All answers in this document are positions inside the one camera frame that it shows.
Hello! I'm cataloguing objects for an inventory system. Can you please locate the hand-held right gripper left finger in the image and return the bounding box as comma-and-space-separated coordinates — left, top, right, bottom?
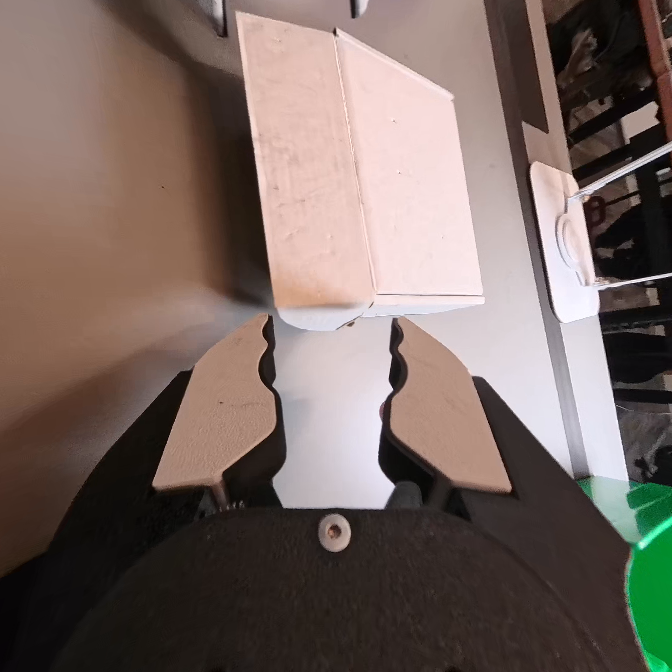
152, 313, 288, 507

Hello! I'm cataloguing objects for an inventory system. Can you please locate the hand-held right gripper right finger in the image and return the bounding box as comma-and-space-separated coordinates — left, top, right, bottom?
378, 316, 513, 509

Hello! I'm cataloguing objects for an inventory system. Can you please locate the white cardboard box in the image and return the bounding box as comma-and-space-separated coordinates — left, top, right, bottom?
234, 10, 485, 333

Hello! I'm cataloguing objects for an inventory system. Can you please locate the grey desk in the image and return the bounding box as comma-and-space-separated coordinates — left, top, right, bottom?
0, 0, 631, 578

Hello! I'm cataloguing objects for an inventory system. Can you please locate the white stand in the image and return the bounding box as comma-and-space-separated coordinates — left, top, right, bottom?
528, 139, 672, 324

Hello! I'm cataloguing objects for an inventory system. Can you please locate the green plastic bin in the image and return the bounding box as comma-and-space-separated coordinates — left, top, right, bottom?
575, 475, 672, 672

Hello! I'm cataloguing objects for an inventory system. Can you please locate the brown wooden beam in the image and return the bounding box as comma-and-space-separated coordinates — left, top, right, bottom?
638, 0, 672, 142

